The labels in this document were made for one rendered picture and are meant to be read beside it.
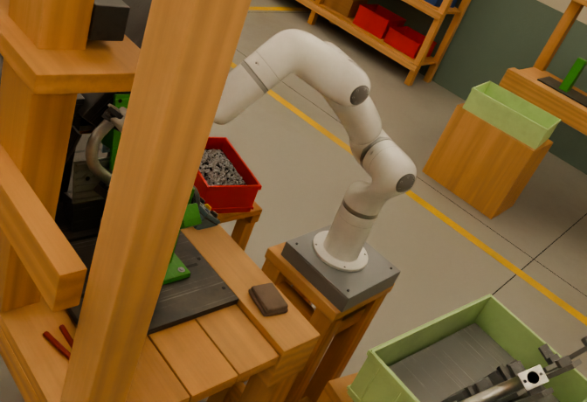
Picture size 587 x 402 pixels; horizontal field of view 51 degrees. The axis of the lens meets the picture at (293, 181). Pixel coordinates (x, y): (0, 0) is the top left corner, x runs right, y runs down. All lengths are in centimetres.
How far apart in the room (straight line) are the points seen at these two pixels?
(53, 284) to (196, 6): 57
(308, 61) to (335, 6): 597
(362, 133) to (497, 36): 543
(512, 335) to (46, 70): 160
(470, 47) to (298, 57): 578
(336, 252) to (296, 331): 36
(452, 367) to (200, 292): 78
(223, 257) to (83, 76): 85
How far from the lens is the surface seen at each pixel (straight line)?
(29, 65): 113
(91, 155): 166
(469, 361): 203
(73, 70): 114
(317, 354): 204
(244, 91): 141
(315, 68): 145
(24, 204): 124
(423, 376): 187
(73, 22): 120
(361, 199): 184
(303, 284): 194
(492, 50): 705
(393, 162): 175
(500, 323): 215
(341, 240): 193
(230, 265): 181
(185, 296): 167
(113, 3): 122
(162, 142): 88
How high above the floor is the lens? 203
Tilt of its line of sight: 30 degrees down
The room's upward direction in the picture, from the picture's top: 22 degrees clockwise
